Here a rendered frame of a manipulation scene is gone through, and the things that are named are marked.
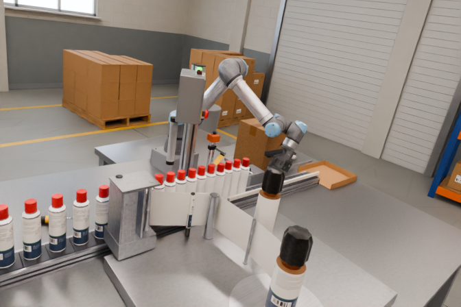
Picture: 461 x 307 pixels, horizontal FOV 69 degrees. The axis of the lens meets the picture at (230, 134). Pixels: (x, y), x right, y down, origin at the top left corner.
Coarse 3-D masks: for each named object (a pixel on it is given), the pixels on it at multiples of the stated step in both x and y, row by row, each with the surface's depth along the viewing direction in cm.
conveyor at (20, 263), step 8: (296, 176) 203; (288, 184) 190; (240, 200) 165; (88, 232) 125; (72, 240) 119; (88, 240) 121; (96, 240) 121; (48, 248) 114; (72, 248) 116; (80, 248) 116; (16, 256) 108; (40, 256) 110; (48, 256) 110; (56, 256) 111; (16, 264) 105; (24, 264) 106; (32, 264) 106; (0, 272) 101; (8, 272) 102
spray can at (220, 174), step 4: (220, 164) 151; (224, 164) 152; (220, 168) 151; (216, 172) 152; (220, 172) 152; (224, 172) 154; (216, 176) 152; (220, 176) 151; (224, 176) 153; (216, 180) 152; (220, 180) 152; (216, 184) 153; (220, 184) 153; (216, 188) 153; (220, 188) 154; (216, 192) 154; (220, 192) 155
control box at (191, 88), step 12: (192, 72) 137; (180, 84) 128; (192, 84) 129; (204, 84) 130; (180, 96) 130; (192, 96) 130; (180, 108) 132; (192, 108) 132; (180, 120) 133; (192, 120) 134
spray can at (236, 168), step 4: (236, 160) 158; (240, 160) 159; (236, 164) 158; (232, 168) 159; (236, 168) 159; (240, 168) 161; (236, 172) 158; (240, 172) 160; (232, 176) 160; (236, 176) 159; (232, 180) 160; (236, 180) 160; (232, 184) 161; (236, 184) 161; (232, 188) 161; (236, 188) 162; (232, 192) 162; (236, 192) 163; (228, 196) 163
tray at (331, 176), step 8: (304, 168) 225; (312, 168) 231; (320, 168) 234; (328, 168) 236; (336, 168) 233; (320, 176) 220; (328, 176) 222; (336, 176) 224; (344, 176) 226; (352, 176) 225; (320, 184) 209; (328, 184) 210; (336, 184) 207; (344, 184) 214
